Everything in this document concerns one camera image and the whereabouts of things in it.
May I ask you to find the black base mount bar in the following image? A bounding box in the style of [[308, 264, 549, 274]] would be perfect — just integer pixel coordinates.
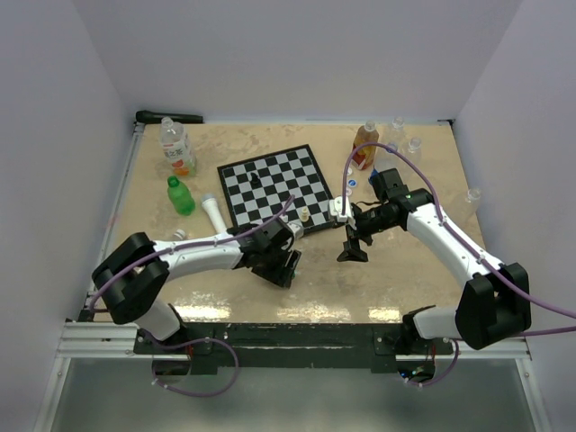
[[134, 322, 453, 375]]

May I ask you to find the Pepsi label clear bottle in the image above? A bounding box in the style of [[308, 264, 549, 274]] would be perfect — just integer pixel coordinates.
[[369, 148, 397, 182]]

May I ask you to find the clear bottle back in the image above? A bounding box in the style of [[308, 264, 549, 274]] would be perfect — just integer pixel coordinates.
[[389, 116, 406, 146]]

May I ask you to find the amber red label bottle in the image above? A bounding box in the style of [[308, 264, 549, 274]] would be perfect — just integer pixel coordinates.
[[352, 121, 380, 170]]

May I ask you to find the cream chess piece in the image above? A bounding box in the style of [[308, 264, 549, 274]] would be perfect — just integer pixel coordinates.
[[300, 207, 310, 222]]

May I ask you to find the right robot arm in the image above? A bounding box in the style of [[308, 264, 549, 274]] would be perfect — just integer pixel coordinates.
[[328, 168, 532, 354]]

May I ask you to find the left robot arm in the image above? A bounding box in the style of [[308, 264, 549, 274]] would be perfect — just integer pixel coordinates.
[[90, 219, 303, 353]]

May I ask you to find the orange label tea bottle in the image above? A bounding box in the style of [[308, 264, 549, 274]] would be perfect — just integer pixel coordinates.
[[159, 117, 196, 176]]

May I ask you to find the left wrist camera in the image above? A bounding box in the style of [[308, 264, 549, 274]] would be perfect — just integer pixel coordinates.
[[285, 220, 305, 240]]

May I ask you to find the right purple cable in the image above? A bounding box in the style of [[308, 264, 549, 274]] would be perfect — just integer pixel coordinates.
[[340, 142, 576, 337]]

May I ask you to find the white tube bottle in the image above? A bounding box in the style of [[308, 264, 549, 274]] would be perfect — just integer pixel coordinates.
[[202, 193, 227, 234]]

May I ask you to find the green plastic bottle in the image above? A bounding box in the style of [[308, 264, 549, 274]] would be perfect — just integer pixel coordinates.
[[167, 175, 195, 216]]

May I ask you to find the black chess piece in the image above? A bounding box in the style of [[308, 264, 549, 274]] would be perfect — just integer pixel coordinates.
[[250, 173, 261, 188]]

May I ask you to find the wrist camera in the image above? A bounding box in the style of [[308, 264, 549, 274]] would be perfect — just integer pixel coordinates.
[[328, 196, 355, 225], [285, 220, 305, 240]]

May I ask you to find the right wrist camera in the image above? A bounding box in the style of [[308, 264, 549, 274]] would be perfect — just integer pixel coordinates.
[[328, 196, 355, 225]]

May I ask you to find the black white chessboard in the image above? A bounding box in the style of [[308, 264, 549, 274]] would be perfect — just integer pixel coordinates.
[[217, 144, 334, 234]]

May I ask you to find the loose purple cable loop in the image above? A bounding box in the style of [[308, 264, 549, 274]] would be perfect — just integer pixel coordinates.
[[151, 337, 239, 397]]

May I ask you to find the clear crushed plastic bottle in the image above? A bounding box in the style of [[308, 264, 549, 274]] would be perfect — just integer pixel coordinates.
[[453, 188, 482, 225]]

